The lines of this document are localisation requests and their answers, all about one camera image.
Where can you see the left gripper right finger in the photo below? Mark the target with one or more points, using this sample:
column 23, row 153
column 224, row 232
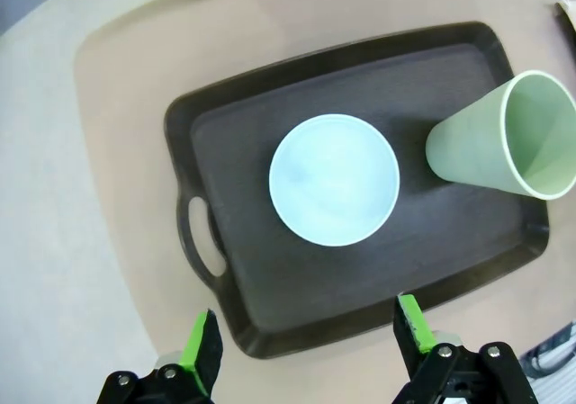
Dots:
column 414, row 332

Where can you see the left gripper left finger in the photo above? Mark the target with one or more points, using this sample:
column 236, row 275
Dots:
column 202, row 359

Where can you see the light blue bowl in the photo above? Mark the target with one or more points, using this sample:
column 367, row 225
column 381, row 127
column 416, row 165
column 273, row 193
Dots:
column 333, row 179

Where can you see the light green tall cup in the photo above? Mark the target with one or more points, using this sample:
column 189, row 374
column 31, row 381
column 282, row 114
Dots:
column 468, row 152

